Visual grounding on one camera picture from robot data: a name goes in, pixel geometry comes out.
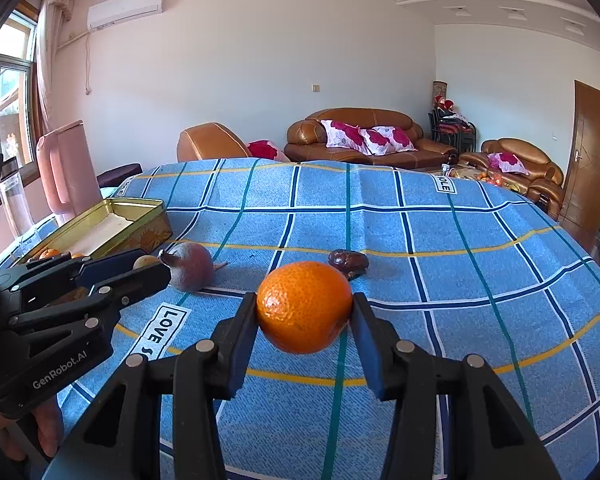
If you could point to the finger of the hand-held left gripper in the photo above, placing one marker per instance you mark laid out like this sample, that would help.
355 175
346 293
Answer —
110 266
140 280

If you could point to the white air conditioner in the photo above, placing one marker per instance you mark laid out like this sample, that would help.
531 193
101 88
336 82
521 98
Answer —
125 7

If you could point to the clear glass bottle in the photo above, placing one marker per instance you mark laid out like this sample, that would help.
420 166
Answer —
15 200

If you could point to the large orange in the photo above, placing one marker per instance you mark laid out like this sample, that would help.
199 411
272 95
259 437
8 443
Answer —
304 307

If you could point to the purple grey pomegranate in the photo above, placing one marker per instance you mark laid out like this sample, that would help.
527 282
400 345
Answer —
192 270

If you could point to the small yellow loquat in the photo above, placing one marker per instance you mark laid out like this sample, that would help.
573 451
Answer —
145 261

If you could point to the black round stool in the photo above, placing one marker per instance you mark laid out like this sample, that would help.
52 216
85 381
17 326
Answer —
117 174

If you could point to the dark brown mangosteen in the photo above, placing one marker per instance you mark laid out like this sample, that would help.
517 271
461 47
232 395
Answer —
348 261

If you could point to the brown wooden door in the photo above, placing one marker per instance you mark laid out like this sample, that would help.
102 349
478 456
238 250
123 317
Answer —
590 160

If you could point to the stacked black chairs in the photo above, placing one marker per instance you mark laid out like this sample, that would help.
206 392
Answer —
452 125

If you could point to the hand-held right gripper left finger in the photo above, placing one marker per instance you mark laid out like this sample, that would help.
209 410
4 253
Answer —
242 340

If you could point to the window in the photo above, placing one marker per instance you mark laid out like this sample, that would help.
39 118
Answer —
5 95

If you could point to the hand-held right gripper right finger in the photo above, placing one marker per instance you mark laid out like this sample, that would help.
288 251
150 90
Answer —
367 350

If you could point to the blue plaid tablecloth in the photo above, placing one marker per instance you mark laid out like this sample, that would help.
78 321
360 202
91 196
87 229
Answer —
455 285

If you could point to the brown leather armchair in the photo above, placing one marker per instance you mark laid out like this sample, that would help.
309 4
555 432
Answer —
535 160
210 142

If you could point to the white red floral pillow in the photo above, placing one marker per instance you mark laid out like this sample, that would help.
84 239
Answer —
342 135
507 162
387 140

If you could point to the person's left hand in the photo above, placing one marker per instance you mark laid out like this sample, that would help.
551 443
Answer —
47 430

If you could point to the cluttered coffee table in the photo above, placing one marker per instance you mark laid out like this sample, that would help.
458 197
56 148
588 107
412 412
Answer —
472 174

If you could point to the brown leather sofa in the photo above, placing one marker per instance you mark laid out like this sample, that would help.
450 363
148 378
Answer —
300 145

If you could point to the gold metal tin box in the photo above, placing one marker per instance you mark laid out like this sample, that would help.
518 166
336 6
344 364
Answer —
105 225

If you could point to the pink electric kettle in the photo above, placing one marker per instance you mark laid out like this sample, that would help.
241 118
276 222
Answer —
65 170

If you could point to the patterned tall vase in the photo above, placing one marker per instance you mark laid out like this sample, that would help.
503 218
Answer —
440 91

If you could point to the pink curtain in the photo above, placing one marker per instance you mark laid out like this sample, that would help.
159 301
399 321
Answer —
50 60

